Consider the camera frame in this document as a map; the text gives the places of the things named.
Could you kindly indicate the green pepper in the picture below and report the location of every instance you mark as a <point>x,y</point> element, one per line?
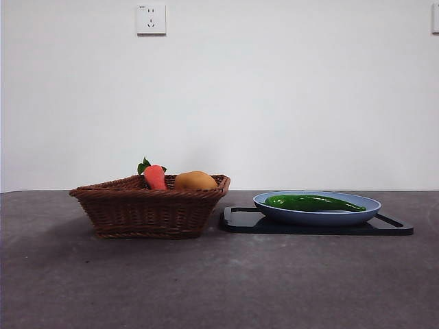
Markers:
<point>305,202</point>

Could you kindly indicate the blue round plate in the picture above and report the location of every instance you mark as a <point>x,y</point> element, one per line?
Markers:
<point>315,217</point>

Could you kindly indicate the black rectangular tray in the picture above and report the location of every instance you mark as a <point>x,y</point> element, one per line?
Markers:
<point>240,224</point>

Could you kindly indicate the orange toy carrot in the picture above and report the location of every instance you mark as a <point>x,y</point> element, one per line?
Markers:
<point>156,178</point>

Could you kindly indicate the brown wicker basket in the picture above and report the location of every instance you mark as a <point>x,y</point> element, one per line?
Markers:
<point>137,212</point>

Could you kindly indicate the white wall socket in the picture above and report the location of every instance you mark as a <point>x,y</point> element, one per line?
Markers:
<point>151,20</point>

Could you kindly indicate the white wall plate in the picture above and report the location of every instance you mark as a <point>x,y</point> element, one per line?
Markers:
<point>435,18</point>

